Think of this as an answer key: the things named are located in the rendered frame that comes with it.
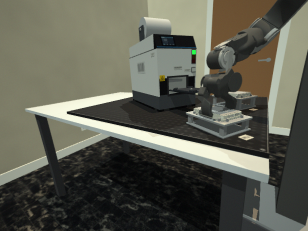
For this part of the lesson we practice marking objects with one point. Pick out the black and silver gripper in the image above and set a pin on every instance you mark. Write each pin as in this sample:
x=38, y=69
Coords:
x=220, y=84

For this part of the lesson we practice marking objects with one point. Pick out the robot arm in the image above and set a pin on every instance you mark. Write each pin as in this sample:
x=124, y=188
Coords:
x=260, y=33

